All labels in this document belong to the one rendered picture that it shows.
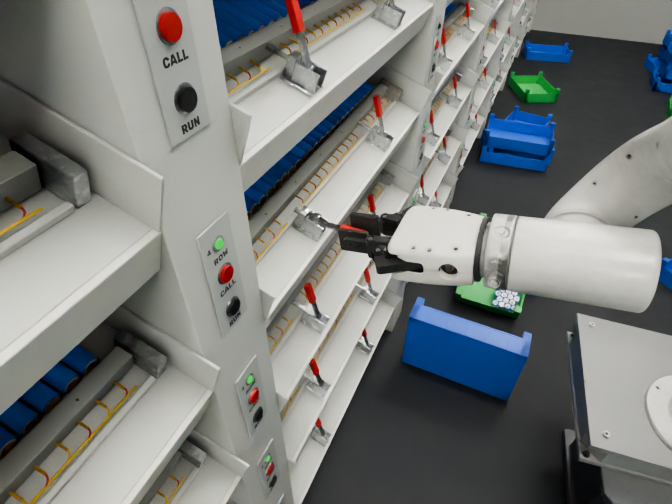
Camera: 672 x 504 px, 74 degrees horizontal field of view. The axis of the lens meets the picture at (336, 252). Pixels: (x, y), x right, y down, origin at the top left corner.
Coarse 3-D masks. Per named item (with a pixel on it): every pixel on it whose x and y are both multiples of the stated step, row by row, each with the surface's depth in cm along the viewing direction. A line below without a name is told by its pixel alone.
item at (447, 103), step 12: (456, 72) 149; (468, 72) 149; (444, 84) 142; (456, 84) 136; (468, 84) 152; (444, 96) 142; (456, 96) 138; (432, 108) 132; (444, 108) 137; (456, 108) 139; (432, 120) 118; (444, 120) 132; (432, 132) 120; (444, 132) 128; (432, 144) 121
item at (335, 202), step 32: (384, 64) 88; (384, 96) 90; (416, 96) 89; (384, 128) 83; (352, 160) 74; (384, 160) 77; (320, 192) 66; (352, 192) 69; (288, 256) 57; (288, 288) 54
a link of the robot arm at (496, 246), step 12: (504, 216) 49; (516, 216) 49; (492, 228) 47; (504, 228) 47; (492, 240) 47; (504, 240) 46; (492, 252) 47; (504, 252) 46; (480, 264) 49; (492, 264) 47; (504, 264) 47; (480, 276) 51; (492, 276) 48; (504, 276) 48; (504, 288) 49
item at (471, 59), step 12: (480, 0) 136; (480, 36) 142; (480, 48) 144; (468, 60) 147; (468, 96) 154; (468, 108) 158; (456, 120) 161; (456, 156) 170; (456, 168) 175; (444, 204) 185
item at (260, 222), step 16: (368, 96) 84; (352, 112) 79; (368, 112) 83; (352, 128) 77; (336, 144) 71; (352, 144) 75; (320, 160) 67; (304, 176) 64; (320, 176) 67; (288, 192) 61; (272, 208) 58; (256, 224) 55; (256, 240) 56; (272, 240) 57
